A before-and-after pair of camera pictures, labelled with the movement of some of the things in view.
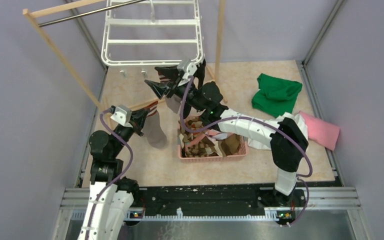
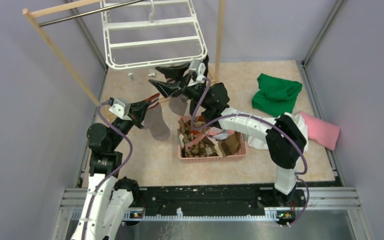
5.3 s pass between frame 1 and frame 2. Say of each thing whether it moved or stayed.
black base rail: stayed
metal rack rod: stayed
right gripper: stayed
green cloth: stayed
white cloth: stayed
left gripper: moved
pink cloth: stayed
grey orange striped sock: moved
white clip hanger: moved
